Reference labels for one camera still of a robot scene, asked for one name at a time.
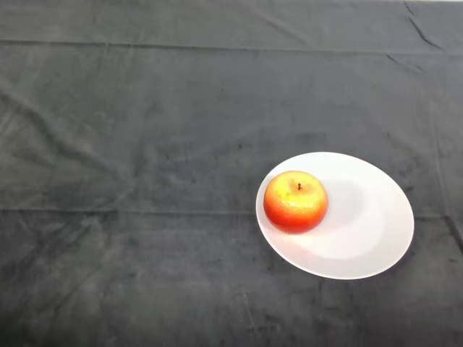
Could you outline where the red yellow apple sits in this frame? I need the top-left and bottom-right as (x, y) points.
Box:
(263, 170), (329, 236)

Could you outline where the white round plate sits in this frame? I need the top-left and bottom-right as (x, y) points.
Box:
(255, 151), (415, 280)

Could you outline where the black cloth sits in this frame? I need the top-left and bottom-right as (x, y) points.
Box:
(0, 0), (463, 347)

